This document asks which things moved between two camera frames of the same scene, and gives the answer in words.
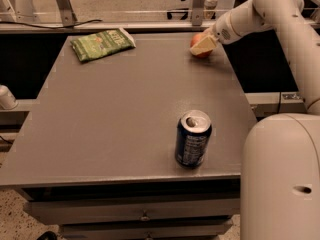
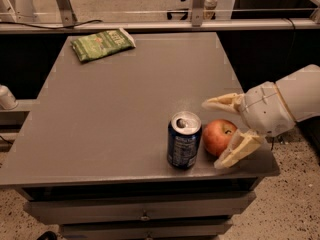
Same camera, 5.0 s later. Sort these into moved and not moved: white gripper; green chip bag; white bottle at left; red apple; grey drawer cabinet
Moved: red apple; white gripper
Not moved: green chip bag; white bottle at left; grey drawer cabinet
